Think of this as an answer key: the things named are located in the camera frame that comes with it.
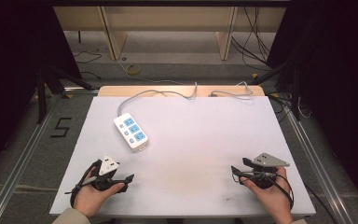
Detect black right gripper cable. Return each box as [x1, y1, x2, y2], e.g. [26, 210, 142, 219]
[232, 170, 295, 210]

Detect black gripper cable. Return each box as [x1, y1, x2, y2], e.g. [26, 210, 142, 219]
[64, 159, 103, 209]
[232, 170, 295, 210]

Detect person's right hand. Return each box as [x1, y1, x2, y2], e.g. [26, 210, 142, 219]
[240, 166, 294, 224]

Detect person's left hand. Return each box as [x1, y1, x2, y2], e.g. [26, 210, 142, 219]
[74, 182, 126, 219]

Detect yellow coiled cable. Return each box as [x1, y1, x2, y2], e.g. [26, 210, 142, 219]
[117, 59, 143, 78]

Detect white power strip blue sockets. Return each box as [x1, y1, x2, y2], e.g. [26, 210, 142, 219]
[113, 112, 150, 153]

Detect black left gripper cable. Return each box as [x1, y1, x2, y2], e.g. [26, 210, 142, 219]
[64, 159, 103, 209]

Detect aluminium floor rail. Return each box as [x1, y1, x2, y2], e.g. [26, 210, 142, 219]
[0, 94, 60, 224]
[282, 104, 357, 224]

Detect bundle of black floor cables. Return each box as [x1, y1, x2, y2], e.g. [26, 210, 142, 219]
[230, 6, 273, 69]

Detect grey power strip cable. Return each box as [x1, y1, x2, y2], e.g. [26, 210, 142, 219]
[117, 80, 255, 115]

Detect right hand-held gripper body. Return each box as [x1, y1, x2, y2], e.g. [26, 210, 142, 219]
[247, 152, 291, 190]

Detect beige wooden table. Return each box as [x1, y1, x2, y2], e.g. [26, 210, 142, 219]
[52, 6, 287, 62]

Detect black metal stand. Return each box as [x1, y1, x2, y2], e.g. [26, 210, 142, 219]
[247, 57, 303, 121]
[35, 65, 95, 125]

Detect thin black floor cable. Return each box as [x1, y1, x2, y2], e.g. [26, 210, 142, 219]
[73, 50, 103, 65]

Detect black curtain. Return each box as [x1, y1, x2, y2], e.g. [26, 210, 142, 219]
[0, 0, 83, 183]
[265, 0, 358, 216]

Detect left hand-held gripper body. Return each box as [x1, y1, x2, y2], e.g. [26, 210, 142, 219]
[89, 154, 120, 191]

